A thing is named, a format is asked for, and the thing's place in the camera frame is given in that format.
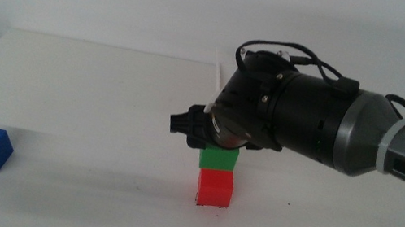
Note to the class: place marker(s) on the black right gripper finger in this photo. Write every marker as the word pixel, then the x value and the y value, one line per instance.
pixel 196 127
pixel 254 147

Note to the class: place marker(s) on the green cube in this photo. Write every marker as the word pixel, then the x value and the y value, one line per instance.
pixel 218 158

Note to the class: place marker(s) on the red cube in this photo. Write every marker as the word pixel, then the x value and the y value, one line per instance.
pixel 214 190

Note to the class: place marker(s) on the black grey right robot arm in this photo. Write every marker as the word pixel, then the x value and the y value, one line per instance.
pixel 360 131

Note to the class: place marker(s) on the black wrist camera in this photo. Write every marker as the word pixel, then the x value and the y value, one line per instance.
pixel 267 60

